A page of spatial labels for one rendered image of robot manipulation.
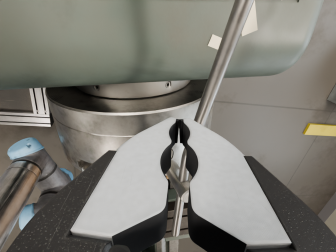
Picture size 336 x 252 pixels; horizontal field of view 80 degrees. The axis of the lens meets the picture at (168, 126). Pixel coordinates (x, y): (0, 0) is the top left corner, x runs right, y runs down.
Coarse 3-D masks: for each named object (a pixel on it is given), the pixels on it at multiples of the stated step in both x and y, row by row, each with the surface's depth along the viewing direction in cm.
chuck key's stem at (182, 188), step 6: (174, 162) 29; (174, 168) 27; (168, 174) 27; (174, 174) 27; (174, 180) 26; (174, 186) 26; (180, 186) 25; (186, 186) 25; (180, 192) 24; (186, 192) 24; (180, 198) 25; (186, 198) 24
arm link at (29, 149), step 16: (16, 144) 54; (32, 144) 53; (16, 160) 50; (32, 160) 52; (48, 160) 57; (16, 176) 46; (32, 176) 49; (48, 176) 57; (0, 192) 42; (16, 192) 44; (0, 208) 39; (16, 208) 42; (0, 224) 38; (0, 240) 37
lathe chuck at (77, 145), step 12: (60, 132) 33; (72, 132) 30; (84, 132) 29; (72, 144) 32; (84, 144) 30; (96, 144) 29; (108, 144) 29; (120, 144) 29; (180, 144) 32; (72, 156) 34; (84, 156) 32; (96, 156) 31; (180, 156) 33; (84, 168) 35
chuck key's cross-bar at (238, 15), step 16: (240, 0) 13; (240, 16) 13; (224, 32) 15; (240, 32) 14; (224, 48) 15; (224, 64) 16; (208, 80) 17; (208, 96) 18; (208, 112) 19; (176, 192) 27; (176, 208) 28; (176, 224) 29
